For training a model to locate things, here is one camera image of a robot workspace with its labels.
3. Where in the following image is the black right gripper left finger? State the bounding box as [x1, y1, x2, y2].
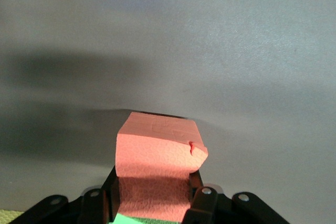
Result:
[10, 166, 121, 224]

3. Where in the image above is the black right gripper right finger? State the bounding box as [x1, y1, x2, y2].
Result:
[181, 168, 289, 224]

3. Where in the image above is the green foam cube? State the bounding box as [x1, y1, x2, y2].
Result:
[0, 209, 184, 224]

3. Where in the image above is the orange foam cube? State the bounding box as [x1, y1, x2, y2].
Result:
[114, 111, 209, 223]

